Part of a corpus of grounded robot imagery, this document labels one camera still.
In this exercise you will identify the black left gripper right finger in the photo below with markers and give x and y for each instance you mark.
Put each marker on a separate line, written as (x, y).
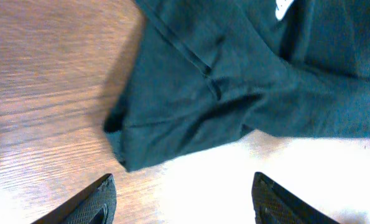
(274, 204)

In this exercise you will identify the black Nike t-shirt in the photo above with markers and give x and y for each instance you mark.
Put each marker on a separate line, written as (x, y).
(210, 72)

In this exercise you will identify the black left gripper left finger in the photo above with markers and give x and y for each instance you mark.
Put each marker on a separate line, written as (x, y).
(96, 204)

